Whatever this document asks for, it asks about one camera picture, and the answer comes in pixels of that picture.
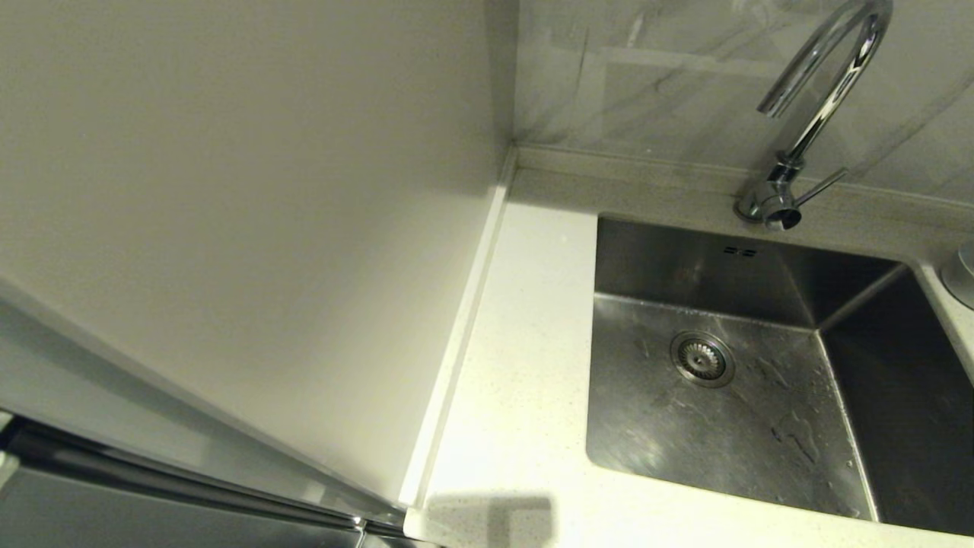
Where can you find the yellow plastic bowl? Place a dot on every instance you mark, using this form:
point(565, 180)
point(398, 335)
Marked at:
point(960, 281)

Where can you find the stainless steel sink basin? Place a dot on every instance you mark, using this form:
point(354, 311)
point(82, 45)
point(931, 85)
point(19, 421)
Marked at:
point(685, 441)

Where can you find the round metal drain strainer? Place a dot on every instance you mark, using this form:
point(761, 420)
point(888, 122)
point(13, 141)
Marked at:
point(701, 359)

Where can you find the white tall cabinet side panel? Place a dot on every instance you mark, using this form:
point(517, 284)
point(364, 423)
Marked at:
point(228, 190)

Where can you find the chrome gooseneck faucet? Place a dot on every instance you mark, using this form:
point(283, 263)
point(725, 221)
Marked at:
point(772, 204)

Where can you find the dark metal door trim bar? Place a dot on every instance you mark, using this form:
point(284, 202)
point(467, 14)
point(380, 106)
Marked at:
point(152, 481)

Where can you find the grey appliance door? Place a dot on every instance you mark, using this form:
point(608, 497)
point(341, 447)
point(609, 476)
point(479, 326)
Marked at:
point(76, 380)

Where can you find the glossy grey door panel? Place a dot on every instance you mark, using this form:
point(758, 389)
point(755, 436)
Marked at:
point(76, 525)

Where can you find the small chrome door bracket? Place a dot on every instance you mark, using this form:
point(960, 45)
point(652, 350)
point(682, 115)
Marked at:
point(359, 527)

